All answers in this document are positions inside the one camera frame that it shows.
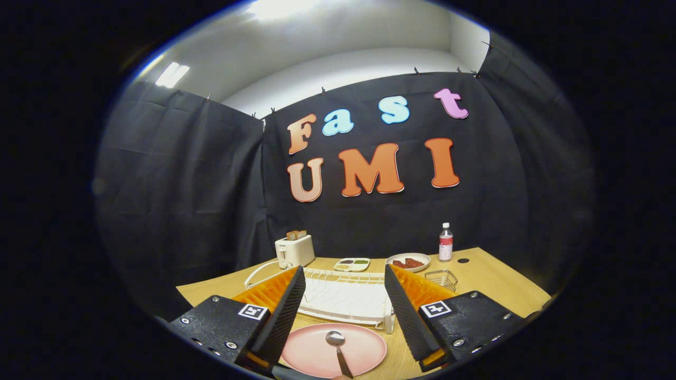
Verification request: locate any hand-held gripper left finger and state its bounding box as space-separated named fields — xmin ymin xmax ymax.
xmin=168 ymin=265 xmax=307 ymax=376

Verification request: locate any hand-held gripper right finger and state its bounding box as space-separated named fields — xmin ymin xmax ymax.
xmin=384 ymin=263 xmax=529 ymax=373

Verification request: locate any pink plate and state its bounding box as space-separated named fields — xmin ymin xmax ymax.
xmin=280 ymin=322 xmax=388 ymax=379

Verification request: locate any spoon with brown handle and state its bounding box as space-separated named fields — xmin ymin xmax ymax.
xmin=325 ymin=330 xmax=354 ymax=379

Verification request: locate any silver wire basket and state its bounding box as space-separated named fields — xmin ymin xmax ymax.
xmin=424 ymin=269 xmax=458 ymax=292

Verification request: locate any white wire dish rack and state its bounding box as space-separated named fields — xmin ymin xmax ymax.
xmin=297 ymin=267 xmax=397 ymax=334

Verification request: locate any white round plate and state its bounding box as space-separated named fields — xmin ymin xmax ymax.
xmin=386 ymin=253 xmax=431 ymax=273

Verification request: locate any white divided dish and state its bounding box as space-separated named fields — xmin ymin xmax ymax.
xmin=333 ymin=257 xmax=371 ymax=272

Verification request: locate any white toaster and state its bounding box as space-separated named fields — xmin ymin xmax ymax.
xmin=275 ymin=234 xmax=316 ymax=270

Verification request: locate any clear bottle with red label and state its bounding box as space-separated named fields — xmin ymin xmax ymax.
xmin=439 ymin=222 xmax=454 ymax=262

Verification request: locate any black backdrop cloth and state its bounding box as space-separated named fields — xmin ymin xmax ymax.
xmin=95 ymin=29 xmax=597 ymax=317

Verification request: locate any small ceiling light panel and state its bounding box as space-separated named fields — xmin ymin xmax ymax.
xmin=155 ymin=62 xmax=191 ymax=89

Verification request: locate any white cable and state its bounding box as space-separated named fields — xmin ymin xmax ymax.
xmin=243 ymin=260 xmax=280 ymax=289

